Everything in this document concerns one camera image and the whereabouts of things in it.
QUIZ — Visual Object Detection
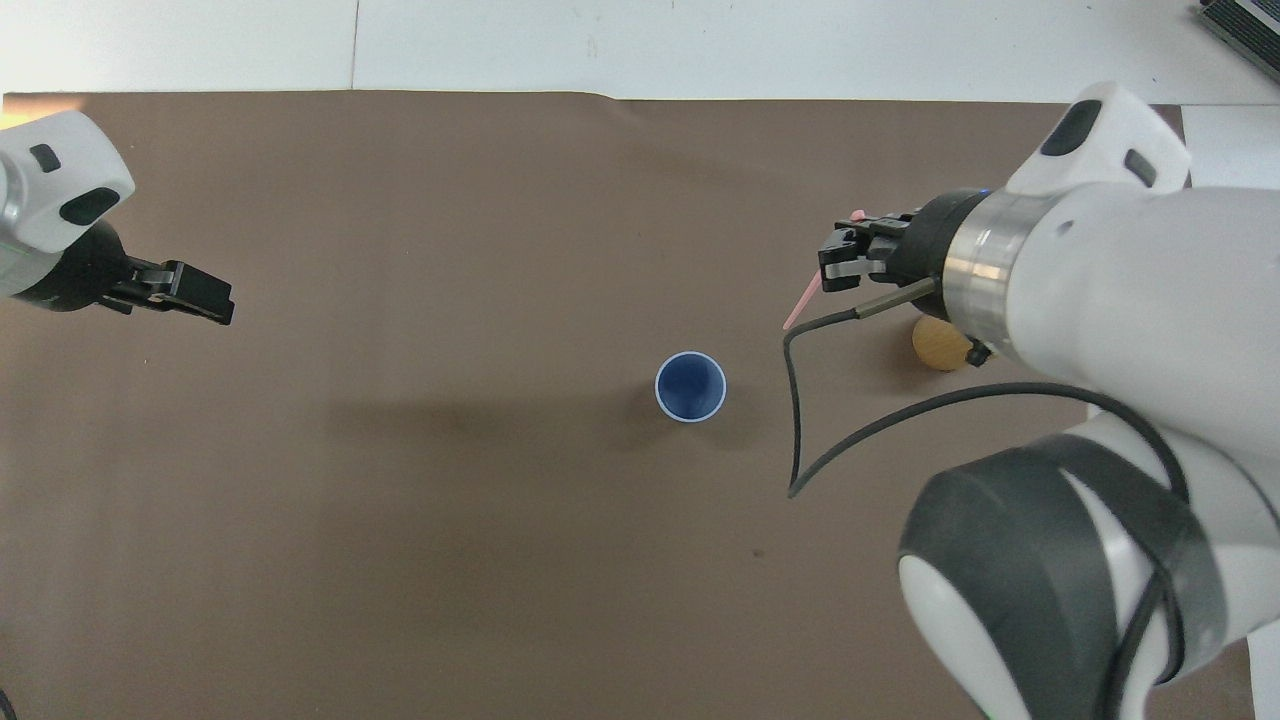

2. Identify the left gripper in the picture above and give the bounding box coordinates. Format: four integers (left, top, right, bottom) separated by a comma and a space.
8, 220, 153, 315

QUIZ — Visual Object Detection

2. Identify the black cable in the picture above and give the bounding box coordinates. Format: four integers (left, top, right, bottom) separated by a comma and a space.
783, 277, 1193, 501

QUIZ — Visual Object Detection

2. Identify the pink chopstick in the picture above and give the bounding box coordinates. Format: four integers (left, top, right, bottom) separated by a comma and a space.
783, 209, 867, 332

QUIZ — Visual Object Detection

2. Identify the round wooden cup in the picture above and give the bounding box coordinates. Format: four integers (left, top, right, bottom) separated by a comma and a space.
911, 315, 974, 373

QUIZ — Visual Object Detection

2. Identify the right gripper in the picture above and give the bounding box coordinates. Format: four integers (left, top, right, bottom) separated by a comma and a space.
818, 189, 989, 294

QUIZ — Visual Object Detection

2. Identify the blue cup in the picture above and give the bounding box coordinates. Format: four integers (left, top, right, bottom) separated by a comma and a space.
654, 351, 728, 425

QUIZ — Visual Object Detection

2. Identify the grey laptop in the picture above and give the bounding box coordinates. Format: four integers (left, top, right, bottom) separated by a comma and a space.
1197, 0, 1280, 73

